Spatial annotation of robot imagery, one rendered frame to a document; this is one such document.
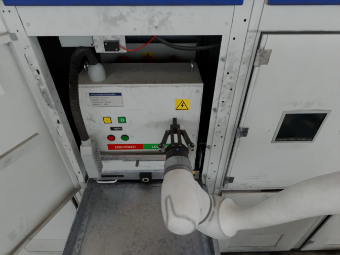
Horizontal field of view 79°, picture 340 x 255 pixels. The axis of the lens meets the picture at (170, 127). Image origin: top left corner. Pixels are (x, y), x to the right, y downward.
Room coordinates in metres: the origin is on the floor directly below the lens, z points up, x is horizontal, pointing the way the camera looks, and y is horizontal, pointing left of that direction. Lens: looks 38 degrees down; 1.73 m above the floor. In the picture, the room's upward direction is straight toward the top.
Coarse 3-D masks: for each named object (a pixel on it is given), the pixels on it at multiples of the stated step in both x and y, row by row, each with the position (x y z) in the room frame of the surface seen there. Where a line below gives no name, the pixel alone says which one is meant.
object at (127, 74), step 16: (112, 64) 0.90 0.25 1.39; (128, 64) 0.90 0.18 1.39; (144, 64) 0.90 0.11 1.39; (160, 64) 0.90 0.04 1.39; (176, 64) 0.90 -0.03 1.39; (80, 80) 0.73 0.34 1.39; (112, 80) 0.73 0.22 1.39; (128, 80) 0.73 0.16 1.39; (144, 80) 0.73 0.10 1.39; (160, 80) 0.73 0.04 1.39; (176, 80) 0.73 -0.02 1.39; (192, 80) 0.73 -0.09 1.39
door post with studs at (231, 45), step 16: (240, 16) 0.66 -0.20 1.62; (240, 32) 0.66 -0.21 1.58; (224, 48) 0.66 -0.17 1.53; (240, 48) 0.66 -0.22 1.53; (224, 64) 0.66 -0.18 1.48; (224, 80) 0.66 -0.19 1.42; (224, 96) 0.66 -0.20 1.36; (224, 112) 0.66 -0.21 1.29; (224, 128) 0.66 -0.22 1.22; (208, 144) 0.66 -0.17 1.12; (208, 160) 0.66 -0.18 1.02; (208, 176) 0.66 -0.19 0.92; (208, 192) 0.66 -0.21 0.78
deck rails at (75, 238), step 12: (84, 192) 0.57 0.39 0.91; (96, 192) 0.61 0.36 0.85; (84, 204) 0.54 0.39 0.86; (84, 216) 0.49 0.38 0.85; (72, 228) 0.41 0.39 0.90; (84, 228) 0.44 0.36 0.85; (72, 240) 0.38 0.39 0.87; (204, 240) 0.39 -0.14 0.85; (72, 252) 0.34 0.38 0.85; (204, 252) 0.34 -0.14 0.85
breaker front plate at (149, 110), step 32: (128, 96) 0.69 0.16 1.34; (160, 96) 0.70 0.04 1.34; (192, 96) 0.70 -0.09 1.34; (96, 128) 0.69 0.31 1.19; (128, 128) 0.69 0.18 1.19; (160, 128) 0.69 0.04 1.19; (192, 128) 0.70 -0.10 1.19; (128, 160) 0.69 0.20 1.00; (160, 160) 0.69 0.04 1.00; (192, 160) 0.70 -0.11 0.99
